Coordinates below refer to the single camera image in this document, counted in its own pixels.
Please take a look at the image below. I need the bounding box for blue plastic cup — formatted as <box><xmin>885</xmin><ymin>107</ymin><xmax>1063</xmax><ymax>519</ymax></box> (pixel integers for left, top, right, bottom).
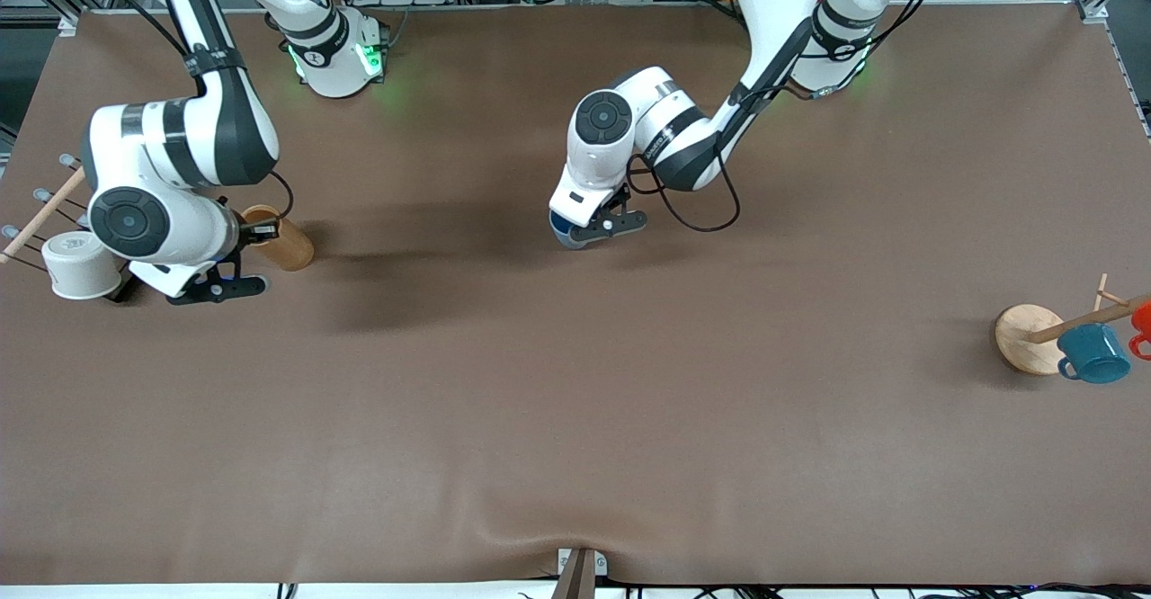
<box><xmin>550</xmin><ymin>212</ymin><xmax>587</xmax><ymax>250</ymax></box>

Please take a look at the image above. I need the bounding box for white paper cup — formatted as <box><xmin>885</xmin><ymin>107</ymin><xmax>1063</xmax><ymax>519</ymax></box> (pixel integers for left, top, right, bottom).
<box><xmin>41</xmin><ymin>231</ymin><xmax>125</xmax><ymax>300</ymax></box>

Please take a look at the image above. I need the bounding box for wooden cylinder holder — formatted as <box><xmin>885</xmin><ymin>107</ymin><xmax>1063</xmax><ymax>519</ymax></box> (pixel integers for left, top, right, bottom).
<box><xmin>241</xmin><ymin>205</ymin><xmax>316</xmax><ymax>273</ymax></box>

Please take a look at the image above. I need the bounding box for brown table cloth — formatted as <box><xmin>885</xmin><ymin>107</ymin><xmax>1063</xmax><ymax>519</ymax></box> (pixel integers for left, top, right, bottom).
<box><xmin>0</xmin><ymin>1</ymin><xmax>1151</xmax><ymax>587</ymax></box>

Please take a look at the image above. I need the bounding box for wooden mug tree stand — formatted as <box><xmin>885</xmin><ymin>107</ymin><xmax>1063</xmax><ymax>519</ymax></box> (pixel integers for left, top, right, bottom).
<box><xmin>994</xmin><ymin>273</ymin><xmax>1151</xmax><ymax>377</ymax></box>

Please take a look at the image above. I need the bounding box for teal enamel mug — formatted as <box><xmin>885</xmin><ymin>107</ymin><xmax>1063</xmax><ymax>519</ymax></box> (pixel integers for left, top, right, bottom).
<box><xmin>1057</xmin><ymin>323</ymin><xmax>1132</xmax><ymax>385</ymax></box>

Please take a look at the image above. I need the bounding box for metal table clamp bracket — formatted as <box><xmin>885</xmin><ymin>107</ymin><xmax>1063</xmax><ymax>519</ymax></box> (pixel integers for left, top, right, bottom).
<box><xmin>550</xmin><ymin>547</ymin><xmax>609</xmax><ymax>599</ymax></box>

